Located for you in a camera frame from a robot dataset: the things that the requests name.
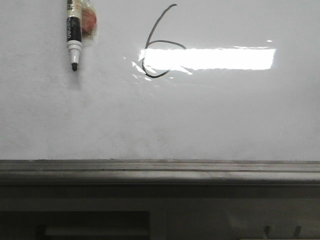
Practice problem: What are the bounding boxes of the white black whiteboard marker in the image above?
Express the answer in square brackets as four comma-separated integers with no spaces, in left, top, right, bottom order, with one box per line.
[66,0,97,72]

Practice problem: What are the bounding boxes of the white whiteboard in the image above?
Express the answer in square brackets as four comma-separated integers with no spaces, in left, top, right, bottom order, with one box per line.
[0,0,320,161]

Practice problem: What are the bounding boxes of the grey whiteboard tray rail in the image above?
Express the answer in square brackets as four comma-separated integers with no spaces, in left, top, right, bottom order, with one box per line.
[0,159,320,186]

